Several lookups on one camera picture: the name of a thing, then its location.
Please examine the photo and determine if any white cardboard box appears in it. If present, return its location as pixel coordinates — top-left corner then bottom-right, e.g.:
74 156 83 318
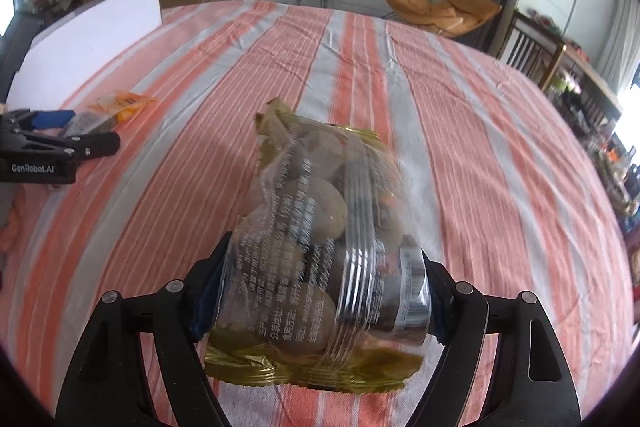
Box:
5 0 163 112

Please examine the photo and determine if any wooden side table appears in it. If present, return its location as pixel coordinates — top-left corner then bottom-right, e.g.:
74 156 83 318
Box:
497 9 566 90
515 9 623 118

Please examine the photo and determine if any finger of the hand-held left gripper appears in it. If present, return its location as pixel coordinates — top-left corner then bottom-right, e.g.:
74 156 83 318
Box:
15 109 77 132
20 132 121 160

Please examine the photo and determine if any orange lounge chair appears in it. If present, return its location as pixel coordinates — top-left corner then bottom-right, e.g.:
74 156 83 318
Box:
386 0 502 38

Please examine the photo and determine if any row of bottles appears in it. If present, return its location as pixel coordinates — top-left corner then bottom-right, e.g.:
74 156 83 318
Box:
590 132 640 218

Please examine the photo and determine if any small orange snack packet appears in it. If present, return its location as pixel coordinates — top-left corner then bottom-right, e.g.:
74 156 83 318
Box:
62 91 158 138

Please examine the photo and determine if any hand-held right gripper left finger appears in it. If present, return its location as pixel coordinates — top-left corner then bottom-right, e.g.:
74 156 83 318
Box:
55 232 233 427

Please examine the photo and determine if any gold-edged clear chestnut bag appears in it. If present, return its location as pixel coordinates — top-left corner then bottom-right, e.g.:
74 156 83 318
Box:
205 97 433 392

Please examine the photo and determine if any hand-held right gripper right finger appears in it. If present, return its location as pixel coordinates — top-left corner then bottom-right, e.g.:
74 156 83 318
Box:
415 254 583 427

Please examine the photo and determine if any white curtain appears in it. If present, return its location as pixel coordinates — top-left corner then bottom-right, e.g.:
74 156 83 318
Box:
597 0 640 92

